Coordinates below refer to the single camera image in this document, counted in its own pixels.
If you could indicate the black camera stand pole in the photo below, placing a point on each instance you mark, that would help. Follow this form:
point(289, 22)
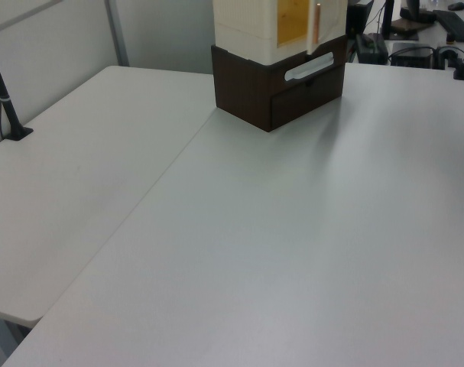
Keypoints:
point(4, 95)

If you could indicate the dark computer case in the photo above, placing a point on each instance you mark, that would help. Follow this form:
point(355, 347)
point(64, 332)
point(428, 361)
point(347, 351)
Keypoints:
point(357, 19)

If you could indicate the black computer mouse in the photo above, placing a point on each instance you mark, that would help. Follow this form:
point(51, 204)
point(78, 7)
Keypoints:
point(456, 5)

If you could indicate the dark brown lower drawer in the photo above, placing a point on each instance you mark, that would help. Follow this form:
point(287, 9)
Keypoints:
point(304, 103)

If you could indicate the black desktop device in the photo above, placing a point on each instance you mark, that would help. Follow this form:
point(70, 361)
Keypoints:
point(411, 55)

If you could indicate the black monitor stand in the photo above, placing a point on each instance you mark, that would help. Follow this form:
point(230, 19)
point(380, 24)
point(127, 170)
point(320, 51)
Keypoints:
point(417, 13)

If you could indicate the dark brown drawer unit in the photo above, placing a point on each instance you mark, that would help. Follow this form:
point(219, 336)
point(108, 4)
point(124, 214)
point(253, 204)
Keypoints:
point(239, 88)

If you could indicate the grey partition post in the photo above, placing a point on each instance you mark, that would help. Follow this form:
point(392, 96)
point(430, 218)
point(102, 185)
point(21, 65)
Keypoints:
point(117, 34)

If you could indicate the cream cabinet door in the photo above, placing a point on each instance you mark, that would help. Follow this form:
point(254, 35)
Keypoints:
point(331, 19)

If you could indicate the black keyboard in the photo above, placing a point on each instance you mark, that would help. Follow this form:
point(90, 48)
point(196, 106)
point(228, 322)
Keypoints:
point(453, 25)

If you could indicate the black box with green light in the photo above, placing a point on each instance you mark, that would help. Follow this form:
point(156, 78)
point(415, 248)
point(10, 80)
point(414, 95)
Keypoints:
point(371, 47)

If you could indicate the thin black pole with base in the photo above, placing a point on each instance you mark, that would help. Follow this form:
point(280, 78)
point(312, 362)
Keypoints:
point(388, 19)

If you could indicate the cream plastic cabinet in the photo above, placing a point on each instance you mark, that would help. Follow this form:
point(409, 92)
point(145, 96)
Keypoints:
point(247, 30)

